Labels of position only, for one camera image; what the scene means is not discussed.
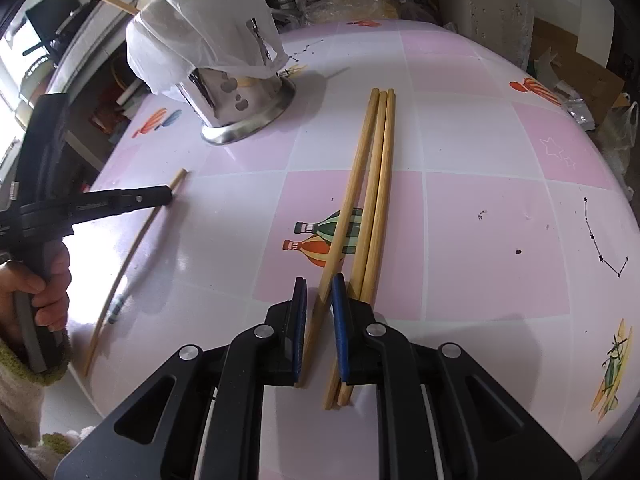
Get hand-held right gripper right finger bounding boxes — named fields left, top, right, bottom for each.
left=331, top=274, right=583, bottom=480

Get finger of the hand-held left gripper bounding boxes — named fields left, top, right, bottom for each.
left=65, top=185, right=174, bottom=221

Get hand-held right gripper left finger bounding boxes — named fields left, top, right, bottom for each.
left=54, top=276, right=308, bottom=480

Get steel utensil holder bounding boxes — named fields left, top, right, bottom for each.
left=172, top=62, right=297, bottom=146

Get white plastic bag liner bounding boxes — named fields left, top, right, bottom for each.
left=125, top=0, right=288, bottom=96

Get person's left forearm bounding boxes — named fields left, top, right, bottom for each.
left=0, top=332, right=68, bottom=448

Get person's left hand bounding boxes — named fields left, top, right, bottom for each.
left=0, top=244, right=72, bottom=336

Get red packets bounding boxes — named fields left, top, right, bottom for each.
left=90, top=75, right=136, bottom=136

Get black kitchen appliance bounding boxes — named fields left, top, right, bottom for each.
left=25, top=0, right=88, bottom=56

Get pile of plastic bags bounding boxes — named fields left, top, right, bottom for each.
left=595, top=92, right=640, bottom=191

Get concrete kitchen counter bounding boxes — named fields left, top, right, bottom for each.
left=440, top=0, right=536, bottom=78

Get cardboard box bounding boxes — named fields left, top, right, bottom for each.
left=530, top=17, right=626, bottom=116

